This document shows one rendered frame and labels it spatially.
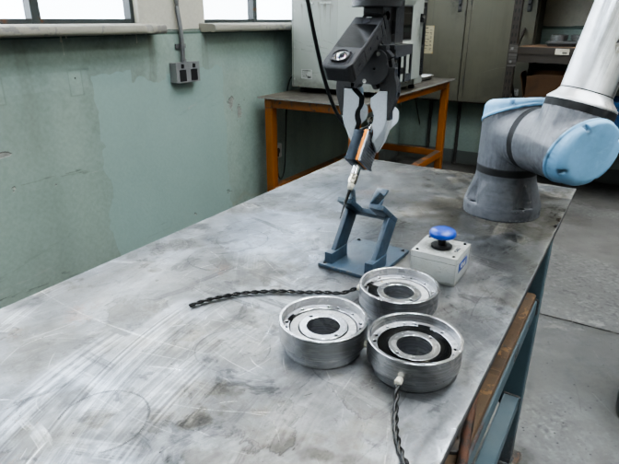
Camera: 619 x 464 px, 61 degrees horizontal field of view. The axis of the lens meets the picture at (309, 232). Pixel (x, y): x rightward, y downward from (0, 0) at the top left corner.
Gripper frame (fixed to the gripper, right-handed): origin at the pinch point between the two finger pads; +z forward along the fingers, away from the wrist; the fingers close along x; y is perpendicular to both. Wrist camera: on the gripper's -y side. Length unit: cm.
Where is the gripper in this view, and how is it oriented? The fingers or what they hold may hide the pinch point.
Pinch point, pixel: (364, 143)
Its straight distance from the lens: 79.8
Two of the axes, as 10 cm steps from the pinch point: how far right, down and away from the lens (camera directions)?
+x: -8.3, -2.1, 5.2
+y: 5.6, -3.1, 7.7
